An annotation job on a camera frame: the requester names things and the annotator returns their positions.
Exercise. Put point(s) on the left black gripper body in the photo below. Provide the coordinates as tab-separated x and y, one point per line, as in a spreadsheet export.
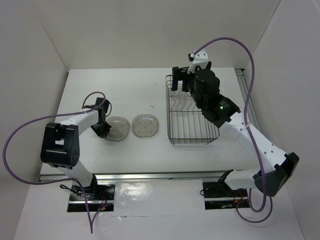
101	128

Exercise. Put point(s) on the clear plate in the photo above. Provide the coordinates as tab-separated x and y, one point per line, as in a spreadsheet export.
183	98
145	125
119	130
175	101

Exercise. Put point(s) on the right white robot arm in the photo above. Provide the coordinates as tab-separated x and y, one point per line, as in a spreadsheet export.
276	166

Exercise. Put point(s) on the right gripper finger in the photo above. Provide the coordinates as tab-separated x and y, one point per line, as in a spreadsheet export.
179	74
208	66

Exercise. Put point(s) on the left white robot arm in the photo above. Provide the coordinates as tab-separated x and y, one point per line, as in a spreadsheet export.
61	142

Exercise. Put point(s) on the front aluminium rail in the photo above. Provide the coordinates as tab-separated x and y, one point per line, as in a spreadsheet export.
155	176

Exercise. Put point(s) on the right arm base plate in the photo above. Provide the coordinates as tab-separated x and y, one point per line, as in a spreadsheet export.
218	195

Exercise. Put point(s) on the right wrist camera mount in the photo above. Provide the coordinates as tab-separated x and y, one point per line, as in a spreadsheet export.
199	59

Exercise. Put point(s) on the wire dish rack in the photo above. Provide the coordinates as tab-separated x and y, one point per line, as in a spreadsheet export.
188	127

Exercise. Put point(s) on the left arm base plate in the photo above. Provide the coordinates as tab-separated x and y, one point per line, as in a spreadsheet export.
103	198

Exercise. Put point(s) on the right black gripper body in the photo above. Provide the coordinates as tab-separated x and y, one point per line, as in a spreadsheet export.
196	96

